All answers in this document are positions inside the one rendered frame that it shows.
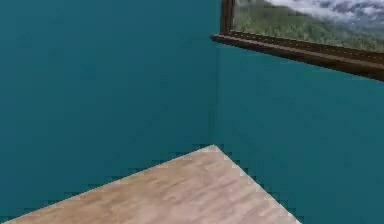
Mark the brown framed window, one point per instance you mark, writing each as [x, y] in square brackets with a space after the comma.
[310, 26]

